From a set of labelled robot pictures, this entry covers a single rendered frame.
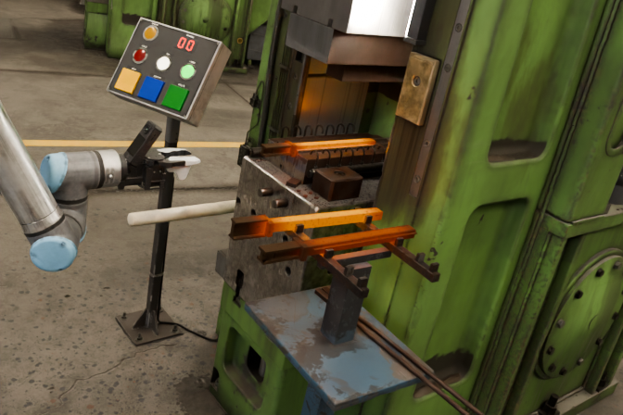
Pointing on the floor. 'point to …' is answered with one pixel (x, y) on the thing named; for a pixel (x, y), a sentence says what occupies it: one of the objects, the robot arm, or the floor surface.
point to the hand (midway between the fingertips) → (191, 155)
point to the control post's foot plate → (135, 321)
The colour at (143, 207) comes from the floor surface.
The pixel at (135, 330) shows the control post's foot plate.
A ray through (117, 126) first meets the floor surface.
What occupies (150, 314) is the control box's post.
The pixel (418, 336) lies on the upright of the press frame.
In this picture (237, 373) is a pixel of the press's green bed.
